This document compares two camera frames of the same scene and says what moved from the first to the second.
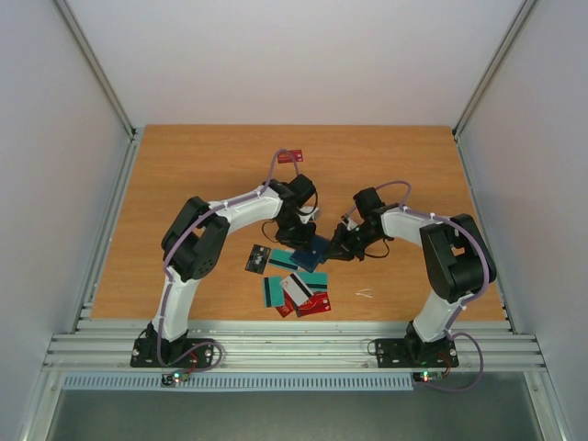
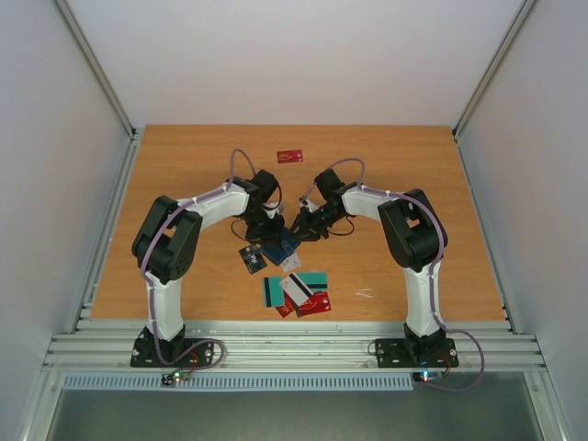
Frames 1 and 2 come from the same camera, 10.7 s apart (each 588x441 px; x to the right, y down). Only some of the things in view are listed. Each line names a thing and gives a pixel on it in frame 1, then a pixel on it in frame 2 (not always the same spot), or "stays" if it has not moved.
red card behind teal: [288, 307] stays
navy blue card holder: [310, 258] -> [277, 253]
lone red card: [285, 157] stays
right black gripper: [348, 236] -> [313, 222]
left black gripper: [299, 243] -> [271, 236]
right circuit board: [424, 377] stays
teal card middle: [314, 281] stays
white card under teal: [296, 289] stays
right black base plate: [393, 354] stays
